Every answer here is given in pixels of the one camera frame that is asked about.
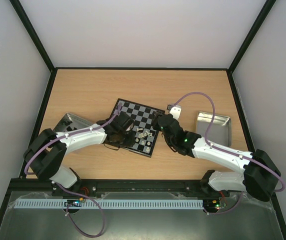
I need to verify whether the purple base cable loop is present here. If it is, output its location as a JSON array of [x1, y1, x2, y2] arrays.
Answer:
[[56, 183, 107, 238]]

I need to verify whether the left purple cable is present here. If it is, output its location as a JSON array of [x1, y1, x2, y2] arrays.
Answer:
[[24, 102, 124, 176]]

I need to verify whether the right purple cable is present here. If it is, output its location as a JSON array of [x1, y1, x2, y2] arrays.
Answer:
[[174, 91, 286, 193]]

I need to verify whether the right metal tray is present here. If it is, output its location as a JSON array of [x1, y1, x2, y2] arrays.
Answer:
[[195, 111, 232, 147]]

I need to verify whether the pile of black chess pieces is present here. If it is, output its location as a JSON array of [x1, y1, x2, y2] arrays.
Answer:
[[55, 118, 74, 132]]

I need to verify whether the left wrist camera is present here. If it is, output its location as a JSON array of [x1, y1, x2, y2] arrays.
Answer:
[[124, 119, 134, 132]]

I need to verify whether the metal tray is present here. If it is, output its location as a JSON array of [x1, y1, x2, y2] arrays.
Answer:
[[53, 112, 93, 133], [195, 111, 232, 147]]

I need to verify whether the left metal tray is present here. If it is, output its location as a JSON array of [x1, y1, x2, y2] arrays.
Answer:
[[53, 112, 93, 133]]

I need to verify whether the black aluminium frame rail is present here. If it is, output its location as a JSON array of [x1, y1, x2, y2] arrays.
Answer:
[[7, 177, 274, 198]]

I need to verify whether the black and grey chessboard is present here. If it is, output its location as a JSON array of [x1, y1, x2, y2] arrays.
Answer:
[[111, 98, 165, 158]]

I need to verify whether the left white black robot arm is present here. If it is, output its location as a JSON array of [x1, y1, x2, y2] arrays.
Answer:
[[23, 110, 135, 192]]

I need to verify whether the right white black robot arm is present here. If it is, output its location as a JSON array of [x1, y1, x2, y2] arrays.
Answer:
[[152, 113, 281, 202]]

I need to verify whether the light blue cable duct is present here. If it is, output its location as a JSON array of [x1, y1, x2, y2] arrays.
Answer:
[[14, 199, 204, 210]]

